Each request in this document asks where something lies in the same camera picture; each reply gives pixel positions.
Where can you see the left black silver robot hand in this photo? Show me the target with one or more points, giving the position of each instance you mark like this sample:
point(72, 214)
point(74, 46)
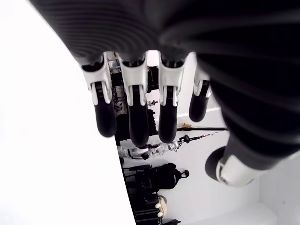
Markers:
point(211, 47)

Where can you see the small yellow object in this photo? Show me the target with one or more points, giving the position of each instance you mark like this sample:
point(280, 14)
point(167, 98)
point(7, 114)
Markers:
point(186, 125)

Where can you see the black backpack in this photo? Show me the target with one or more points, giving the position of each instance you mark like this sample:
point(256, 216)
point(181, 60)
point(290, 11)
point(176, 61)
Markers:
point(170, 175)

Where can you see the long black pole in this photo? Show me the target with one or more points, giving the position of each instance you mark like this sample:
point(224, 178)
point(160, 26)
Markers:
point(206, 128)

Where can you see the black metal rack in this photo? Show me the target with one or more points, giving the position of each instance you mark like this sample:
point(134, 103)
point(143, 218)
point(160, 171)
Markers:
point(140, 182)

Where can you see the silver humanoid robot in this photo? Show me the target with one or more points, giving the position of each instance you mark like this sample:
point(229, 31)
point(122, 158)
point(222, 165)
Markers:
point(131, 152)

